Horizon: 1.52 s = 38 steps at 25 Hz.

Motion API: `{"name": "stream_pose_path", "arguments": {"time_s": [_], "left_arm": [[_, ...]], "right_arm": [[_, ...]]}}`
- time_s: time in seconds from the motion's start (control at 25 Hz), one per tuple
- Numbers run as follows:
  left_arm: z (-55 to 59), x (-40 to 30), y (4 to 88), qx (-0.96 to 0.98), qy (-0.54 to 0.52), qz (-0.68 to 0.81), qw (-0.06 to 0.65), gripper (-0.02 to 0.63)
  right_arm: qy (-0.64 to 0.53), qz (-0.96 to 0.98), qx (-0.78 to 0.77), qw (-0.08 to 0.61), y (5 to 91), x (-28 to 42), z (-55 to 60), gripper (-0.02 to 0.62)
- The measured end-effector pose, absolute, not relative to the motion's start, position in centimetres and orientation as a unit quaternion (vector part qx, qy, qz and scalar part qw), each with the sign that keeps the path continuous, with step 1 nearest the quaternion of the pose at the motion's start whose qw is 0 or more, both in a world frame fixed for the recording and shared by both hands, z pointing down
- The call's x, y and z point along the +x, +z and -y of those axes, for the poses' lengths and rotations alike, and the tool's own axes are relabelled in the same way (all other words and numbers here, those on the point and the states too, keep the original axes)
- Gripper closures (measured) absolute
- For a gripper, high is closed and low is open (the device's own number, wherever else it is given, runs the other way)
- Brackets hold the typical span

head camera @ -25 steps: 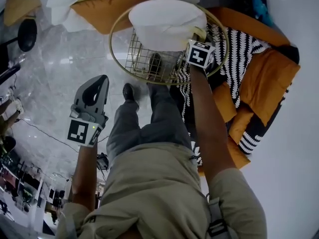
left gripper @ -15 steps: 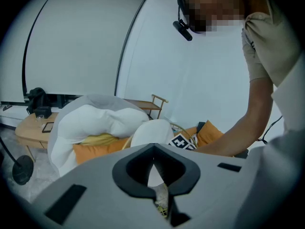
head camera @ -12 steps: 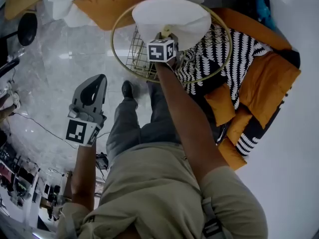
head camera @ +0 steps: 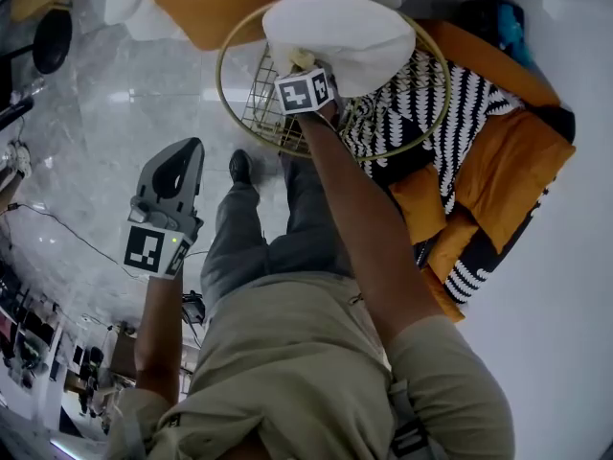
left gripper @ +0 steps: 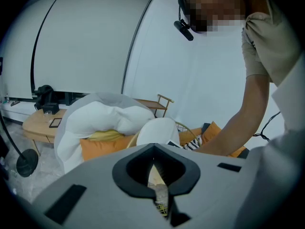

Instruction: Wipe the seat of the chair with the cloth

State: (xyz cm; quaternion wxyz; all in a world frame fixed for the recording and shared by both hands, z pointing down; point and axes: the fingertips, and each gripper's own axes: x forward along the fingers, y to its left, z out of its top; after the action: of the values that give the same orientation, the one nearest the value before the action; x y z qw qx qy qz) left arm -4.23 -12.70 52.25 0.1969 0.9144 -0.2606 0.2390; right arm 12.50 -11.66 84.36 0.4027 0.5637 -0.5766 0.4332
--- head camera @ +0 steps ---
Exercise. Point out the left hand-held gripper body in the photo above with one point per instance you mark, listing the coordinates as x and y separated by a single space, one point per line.
143 249

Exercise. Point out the white cushion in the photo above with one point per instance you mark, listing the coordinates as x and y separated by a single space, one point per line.
345 31

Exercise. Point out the black waist device box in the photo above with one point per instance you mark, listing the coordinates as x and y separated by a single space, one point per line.
194 308

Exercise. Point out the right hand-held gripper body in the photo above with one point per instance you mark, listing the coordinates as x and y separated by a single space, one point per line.
299 94

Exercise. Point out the person's right forearm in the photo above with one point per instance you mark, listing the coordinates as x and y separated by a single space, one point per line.
364 223

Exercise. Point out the black white striped blanket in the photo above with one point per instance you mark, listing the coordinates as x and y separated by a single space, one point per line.
431 108

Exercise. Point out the blue bag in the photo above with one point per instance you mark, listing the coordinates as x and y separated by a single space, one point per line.
515 31

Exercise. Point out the black cabinet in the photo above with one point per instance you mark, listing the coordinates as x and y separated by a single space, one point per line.
14 113

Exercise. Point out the black standing fan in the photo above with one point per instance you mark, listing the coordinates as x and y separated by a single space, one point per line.
52 41

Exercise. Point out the orange sofa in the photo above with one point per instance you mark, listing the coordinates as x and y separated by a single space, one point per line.
488 60

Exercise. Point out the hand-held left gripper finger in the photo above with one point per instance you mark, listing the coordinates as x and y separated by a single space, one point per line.
148 175
197 180

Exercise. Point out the small orange throw pillow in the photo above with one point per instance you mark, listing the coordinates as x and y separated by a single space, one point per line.
419 209
452 247

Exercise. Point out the yellow cleaning cloth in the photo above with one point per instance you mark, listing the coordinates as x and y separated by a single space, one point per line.
301 58

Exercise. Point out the person's black left shoe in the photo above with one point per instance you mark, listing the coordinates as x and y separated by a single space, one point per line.
240 166

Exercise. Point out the orange square sofa pillow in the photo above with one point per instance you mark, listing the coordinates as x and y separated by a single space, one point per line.
512 175

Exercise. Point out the person's beige shirt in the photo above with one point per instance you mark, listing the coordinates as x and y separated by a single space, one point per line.
297 376

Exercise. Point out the person's left forearm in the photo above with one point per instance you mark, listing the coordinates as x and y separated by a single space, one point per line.
158 333

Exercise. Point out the person's grey trousers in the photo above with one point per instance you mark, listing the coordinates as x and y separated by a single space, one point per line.
239 247

